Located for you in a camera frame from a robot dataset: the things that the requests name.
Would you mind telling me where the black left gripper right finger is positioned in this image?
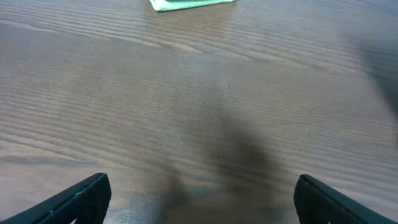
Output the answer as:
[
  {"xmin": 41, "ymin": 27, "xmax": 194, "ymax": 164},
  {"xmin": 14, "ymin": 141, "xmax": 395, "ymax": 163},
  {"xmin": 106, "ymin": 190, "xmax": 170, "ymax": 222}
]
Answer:
[{"xmin": 294, "ymin": 174, "xmax": 397, "ymax": 224}]

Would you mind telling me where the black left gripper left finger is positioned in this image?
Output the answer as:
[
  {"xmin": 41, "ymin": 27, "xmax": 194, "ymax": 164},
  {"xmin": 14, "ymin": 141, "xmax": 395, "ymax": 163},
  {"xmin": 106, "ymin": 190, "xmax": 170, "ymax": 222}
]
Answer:
[{"xmin": 1, "ymin": 173, "xmax": 111, "ymax": 224}]

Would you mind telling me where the folded green cloth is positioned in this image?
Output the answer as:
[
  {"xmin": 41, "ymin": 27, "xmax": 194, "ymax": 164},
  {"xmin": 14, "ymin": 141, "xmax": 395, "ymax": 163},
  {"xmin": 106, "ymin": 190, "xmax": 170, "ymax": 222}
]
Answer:
[{"xmin": 149, "ymin": 0, "xmax": 235, "ymax": 12}]

